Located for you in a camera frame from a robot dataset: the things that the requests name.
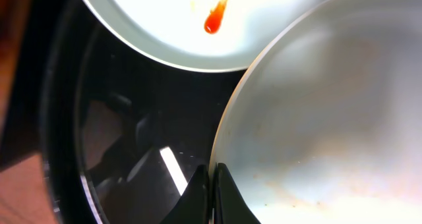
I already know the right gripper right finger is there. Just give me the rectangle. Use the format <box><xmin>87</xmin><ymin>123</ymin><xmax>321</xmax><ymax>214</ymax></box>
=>
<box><xmin>213</xmin><ymin>163</ymin><xmax>260</xmax><ymax>224</ymax></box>

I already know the round black serving tray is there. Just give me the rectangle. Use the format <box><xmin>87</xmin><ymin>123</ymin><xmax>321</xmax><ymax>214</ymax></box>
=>
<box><xmin>0</xmin><ymin>0</ymin><xmax>247</xmax><ymax>224</ymax></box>

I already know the light blue plate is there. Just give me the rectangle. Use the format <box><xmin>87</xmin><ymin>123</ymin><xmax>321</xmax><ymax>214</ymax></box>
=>
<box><xmin>83</xmin><ymin>0</ymin><xmax>325</xmax><ymax>72</ymax></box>
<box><xmin>209</xmin><ymin>0</ymin><xmax>421</xmax><ymax>223</ymax></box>

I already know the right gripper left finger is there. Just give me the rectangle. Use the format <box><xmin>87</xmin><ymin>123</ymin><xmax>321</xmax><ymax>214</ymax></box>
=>
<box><xmin>160</xmin><ymin>165</ymin><xmax>209</xmax><ymax>224</ymax></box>

